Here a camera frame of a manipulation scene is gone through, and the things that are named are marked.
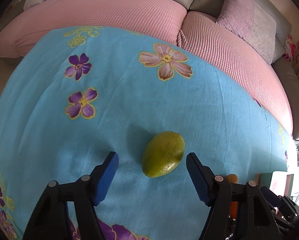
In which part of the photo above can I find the oval green jujube fruit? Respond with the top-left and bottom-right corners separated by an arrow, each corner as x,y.
141,131 -> 185,178

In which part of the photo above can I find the brown longan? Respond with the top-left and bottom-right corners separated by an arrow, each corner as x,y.
225,174 -> 239,184

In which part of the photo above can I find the orange tangerine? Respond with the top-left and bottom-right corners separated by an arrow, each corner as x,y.
229,202 -> 238,220

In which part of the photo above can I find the teal shallow tray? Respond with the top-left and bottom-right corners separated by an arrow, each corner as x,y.
259,171 -> 294,197

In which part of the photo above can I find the floral blue tablecloth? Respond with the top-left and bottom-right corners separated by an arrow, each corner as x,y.
0,27 -> 288,239

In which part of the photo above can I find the pink floral cloth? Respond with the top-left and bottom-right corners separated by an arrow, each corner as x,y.
283,35 -> 297,63

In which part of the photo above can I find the pink and grey cushion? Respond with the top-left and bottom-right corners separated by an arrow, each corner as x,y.
217,0 -> 276,64

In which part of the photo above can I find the pink sofa seat cover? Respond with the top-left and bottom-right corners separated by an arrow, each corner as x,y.
0,0 -> 293,133

